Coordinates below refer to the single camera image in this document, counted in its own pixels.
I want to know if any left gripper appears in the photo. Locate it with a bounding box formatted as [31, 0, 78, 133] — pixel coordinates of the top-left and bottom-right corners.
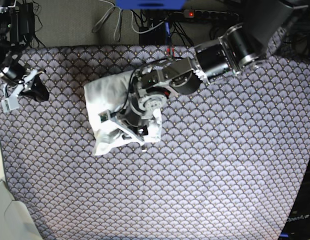
[98, 94, 167, 152]

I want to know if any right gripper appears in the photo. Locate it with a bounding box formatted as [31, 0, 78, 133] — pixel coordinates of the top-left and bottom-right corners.
[0, 63, 50, 112]

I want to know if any white T-shirt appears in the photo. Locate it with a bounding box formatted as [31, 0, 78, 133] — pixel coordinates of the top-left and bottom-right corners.
[84, 71, 162, 156]

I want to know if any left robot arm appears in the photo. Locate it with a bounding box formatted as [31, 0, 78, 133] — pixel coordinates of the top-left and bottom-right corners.
[110, 0, 310, 136]

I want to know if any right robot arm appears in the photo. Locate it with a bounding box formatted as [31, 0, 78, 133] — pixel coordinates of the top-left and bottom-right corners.
[0, 2, 153, 155]

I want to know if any black power adapter left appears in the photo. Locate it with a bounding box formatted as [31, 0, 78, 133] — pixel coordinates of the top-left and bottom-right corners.
[10, 1, 35, 45]

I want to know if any red clip on cloth edge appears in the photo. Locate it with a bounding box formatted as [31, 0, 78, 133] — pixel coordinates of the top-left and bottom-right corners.
[166, 47, 175, 59]

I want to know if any black adapter box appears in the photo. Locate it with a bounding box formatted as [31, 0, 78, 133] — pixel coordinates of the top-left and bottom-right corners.
[139, 25, 166, 46]

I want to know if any patterned fan-print table cloth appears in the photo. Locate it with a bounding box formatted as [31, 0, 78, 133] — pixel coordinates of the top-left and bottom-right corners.
[0, 45, 310, 240]

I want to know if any blue box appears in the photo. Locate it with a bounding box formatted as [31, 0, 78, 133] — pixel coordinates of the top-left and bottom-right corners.
[115, 0, 186, 10]

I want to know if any grey plastic bin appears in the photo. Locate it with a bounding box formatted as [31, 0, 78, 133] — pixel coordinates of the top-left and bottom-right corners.
[0, 180, 42, 240]

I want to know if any black power strip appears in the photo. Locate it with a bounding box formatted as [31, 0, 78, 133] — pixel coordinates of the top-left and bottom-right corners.
[183, 9, 240, 21]

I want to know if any grey cable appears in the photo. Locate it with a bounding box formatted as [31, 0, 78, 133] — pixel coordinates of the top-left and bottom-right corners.
[91, 0, 123, 42]

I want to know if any black OpenArm base plate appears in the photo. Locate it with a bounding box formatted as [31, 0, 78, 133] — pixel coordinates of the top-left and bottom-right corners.
[279, 159, 310, 240]

